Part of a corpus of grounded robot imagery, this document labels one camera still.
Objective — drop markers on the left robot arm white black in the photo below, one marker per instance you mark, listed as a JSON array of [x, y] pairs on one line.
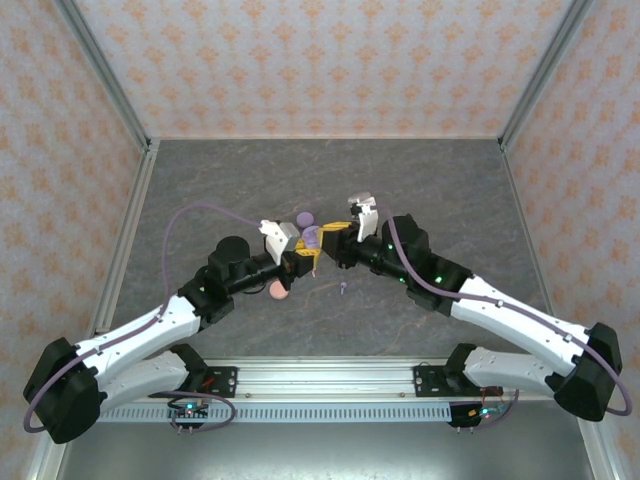
[[140, 330]]

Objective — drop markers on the short aluminium frame rail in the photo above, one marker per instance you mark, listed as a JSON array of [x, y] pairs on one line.
[[45, 465], [597, 452]]

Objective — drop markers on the wide aluminium mounting rail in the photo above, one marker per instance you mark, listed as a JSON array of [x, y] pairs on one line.
[[325, 380]]

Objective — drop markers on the pink earbud charging case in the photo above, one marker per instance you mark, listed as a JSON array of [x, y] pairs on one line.
[[277, 292]]

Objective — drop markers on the grey metal sheet panel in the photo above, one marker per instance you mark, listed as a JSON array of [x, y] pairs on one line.
[[325, 455]]

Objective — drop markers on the controller board with LED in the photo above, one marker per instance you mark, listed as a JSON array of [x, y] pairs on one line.
[[190, 412], [472, 415]]

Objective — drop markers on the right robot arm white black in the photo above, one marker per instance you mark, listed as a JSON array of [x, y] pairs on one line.
[[520, 315]]

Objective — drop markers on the aluminium frame post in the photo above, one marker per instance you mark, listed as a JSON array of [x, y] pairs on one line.
[[547, 70], [104, 70]]

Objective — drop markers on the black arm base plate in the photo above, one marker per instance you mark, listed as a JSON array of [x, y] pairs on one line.
[[225, 382], [427, 382]]

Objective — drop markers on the aluminium table edge rail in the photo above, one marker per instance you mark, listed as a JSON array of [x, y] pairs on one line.
[[138, 195], [518, 195]]

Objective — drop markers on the purple earbud charging case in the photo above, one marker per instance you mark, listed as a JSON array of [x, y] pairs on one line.
[[311, 235], [304, 218]]

